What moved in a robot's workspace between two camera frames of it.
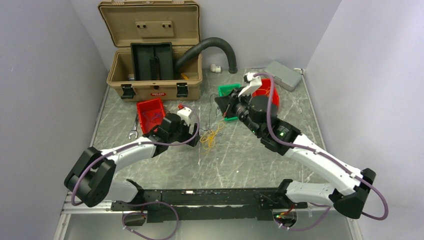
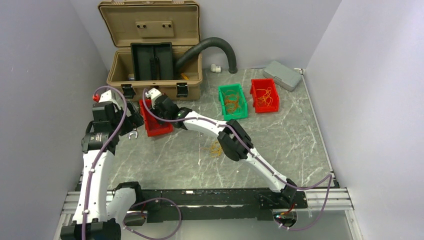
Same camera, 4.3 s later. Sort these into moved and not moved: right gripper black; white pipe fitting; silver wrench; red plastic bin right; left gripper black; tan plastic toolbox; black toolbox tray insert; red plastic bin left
Moved: left gripper black; right gripper black
Not moved: tan plastic toolbox; red plastic bin left; black toolbox tray insert; silver wrench; white pipe fitting; red plastic bin right
